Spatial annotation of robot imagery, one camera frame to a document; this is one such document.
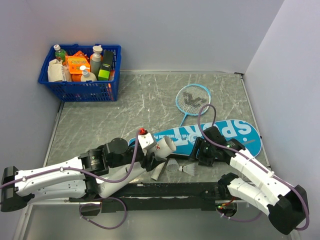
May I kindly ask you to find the blue badminton racket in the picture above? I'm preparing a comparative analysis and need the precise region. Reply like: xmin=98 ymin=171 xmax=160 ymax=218
xmin=150 ymin=83 xmax=212 ymax=181

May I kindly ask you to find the blue racket cover bag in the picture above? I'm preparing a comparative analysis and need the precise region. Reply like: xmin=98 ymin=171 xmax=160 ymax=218
xmin=128 ymin=118 xmax=263 ymax=157

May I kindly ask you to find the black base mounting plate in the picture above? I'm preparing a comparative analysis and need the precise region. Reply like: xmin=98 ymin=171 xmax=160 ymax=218
xmin=68 ymin=182 xmax=248 ymax=213

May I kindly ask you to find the beige pump bottle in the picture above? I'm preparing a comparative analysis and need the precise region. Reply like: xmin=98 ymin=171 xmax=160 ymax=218
xmin=79 ymin=65 xmax=97 ymax=82

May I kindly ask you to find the white shuttlecock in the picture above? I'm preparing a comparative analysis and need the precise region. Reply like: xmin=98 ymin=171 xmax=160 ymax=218
xmin=166 ymin=158 xmax=180 ymax=172
xmin=178 ymin=163 xmax=196 ymax=177

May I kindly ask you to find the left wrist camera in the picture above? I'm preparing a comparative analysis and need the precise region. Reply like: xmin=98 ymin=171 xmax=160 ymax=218
xmin=138 ymin=128 xmax=157 ymax=155

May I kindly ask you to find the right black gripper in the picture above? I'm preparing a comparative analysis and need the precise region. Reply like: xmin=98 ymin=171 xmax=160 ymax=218
xmin=187 ymin=136 xmax=216 ymax=168

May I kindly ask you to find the orange snack packet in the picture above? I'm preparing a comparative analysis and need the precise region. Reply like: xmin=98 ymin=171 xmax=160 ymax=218
xmin=65 ymin=50 xmax=91 ymax=75

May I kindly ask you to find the grey pump bottle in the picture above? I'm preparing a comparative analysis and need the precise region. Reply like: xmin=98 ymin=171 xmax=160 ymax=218
xmin=90 ymin=45 xmax=103 ymax=79

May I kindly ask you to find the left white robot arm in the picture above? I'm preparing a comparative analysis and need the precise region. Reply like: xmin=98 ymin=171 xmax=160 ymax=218
xmin=0 ymin=133 xmax=177 ymax=213

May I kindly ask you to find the green drink bottle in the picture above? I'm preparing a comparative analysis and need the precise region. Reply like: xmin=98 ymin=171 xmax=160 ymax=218
xmin=53 ymin=44 xmax=68 ymax=62

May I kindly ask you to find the black green box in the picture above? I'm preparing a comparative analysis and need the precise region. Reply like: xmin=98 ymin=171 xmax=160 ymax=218
xmin=98 ymin=50 xmax=114 ymax=81

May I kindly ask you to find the blue plastic basket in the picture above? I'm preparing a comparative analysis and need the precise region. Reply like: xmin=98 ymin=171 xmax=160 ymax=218
xmin=38 ymin=44 xmax=122 ymax=102

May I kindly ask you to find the beige cloth bag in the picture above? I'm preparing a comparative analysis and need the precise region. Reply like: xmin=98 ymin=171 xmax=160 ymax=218
xmin=47 ymin=59 xmax=72 ymax=82

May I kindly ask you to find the aluminium rail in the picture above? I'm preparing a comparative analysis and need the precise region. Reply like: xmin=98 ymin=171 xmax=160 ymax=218
xmin=23 ymin=181 xmax=290 ymax=206

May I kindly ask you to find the white shuttlecock tube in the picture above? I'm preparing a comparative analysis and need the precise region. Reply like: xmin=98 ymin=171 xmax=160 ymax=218
xmin=98 ymin=136 xmax=177 ymax=199

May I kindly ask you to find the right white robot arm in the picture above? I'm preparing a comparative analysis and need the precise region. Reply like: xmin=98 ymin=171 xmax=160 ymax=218
xmin=189 ymin=126 xmax=310 ymax=235

